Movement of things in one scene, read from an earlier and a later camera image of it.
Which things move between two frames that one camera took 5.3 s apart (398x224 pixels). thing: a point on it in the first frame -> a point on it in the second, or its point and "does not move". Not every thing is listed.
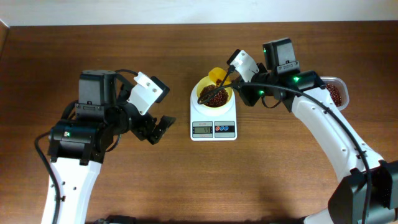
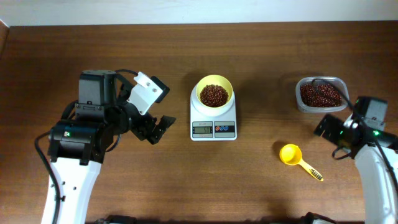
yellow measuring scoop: x=219 y=73 -> x=291 y=155
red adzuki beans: x=217 y=96 does not move
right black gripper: x=249 y=98 -> x=328 y=128
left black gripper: x=142 y=132 does not move
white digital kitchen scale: x=210 y=124 does not move
